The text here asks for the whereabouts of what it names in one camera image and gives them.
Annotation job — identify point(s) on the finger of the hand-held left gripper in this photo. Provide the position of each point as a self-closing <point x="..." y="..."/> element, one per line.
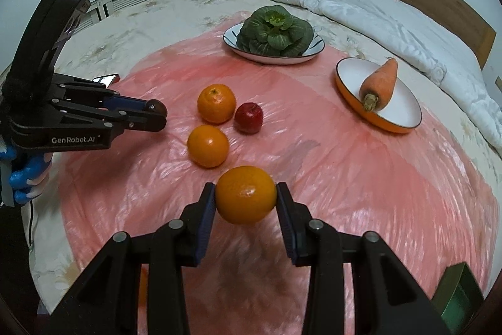
<point x="145" y="120"/>
<point x="125" y="103"/>

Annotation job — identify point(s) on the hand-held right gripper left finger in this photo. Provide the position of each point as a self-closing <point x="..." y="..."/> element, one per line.
<point x="206" y="225"/>

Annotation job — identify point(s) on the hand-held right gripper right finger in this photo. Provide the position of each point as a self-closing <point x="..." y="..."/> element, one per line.
<point x="288" y="229"/>

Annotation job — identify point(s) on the dark plum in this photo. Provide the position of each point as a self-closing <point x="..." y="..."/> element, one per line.
<point x="156" y="107"/>

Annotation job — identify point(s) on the red apple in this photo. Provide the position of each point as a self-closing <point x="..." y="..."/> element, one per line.
<point x="248" y="118"/>

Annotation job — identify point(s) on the green cardboard box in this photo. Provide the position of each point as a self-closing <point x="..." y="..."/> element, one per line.
<point x="459" y="295"/>

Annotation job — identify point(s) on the person's left hand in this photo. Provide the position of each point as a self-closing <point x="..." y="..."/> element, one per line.
<point x="27" y="172"/>

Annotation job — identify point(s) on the smartphone in red case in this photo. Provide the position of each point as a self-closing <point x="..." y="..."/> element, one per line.
<point x="106" y="79"/>

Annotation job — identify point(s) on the pink plastic sheet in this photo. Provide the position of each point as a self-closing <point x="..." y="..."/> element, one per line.
<point x="353" y="182"/>

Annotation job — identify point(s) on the white plate with dark rim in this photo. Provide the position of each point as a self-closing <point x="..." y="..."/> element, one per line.
<point x="231" y="38"/>

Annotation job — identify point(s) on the green bok choy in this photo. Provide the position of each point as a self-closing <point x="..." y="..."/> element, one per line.
<point x="274" y="32"/>

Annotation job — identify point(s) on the orange plate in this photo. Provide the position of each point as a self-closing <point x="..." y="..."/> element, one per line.
<point x="400" y="111"/>

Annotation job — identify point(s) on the carrot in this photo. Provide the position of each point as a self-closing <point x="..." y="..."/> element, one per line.
<point x="380" y="84"/>

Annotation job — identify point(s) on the white duvet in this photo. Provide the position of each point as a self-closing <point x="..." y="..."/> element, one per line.
<point x="392" y="29"/>

